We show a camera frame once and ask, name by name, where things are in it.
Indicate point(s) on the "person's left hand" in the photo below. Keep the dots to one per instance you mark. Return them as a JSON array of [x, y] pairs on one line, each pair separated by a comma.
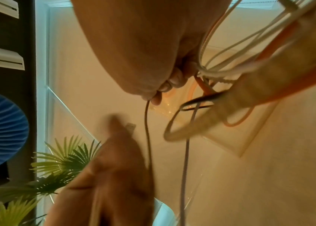
[[113, 187]]

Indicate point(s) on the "person's right hand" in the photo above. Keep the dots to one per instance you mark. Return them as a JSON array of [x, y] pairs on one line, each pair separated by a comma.
[[146, 44]]

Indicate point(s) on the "dark green plant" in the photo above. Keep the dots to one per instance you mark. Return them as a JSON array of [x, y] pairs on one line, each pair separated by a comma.
[[60, 161]]

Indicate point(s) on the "bright window corner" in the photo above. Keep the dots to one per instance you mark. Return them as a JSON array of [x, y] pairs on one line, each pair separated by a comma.
[[42, 66]]

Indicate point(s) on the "bright narrow window strip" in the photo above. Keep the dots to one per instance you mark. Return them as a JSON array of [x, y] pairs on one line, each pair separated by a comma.
[[247, 4]]

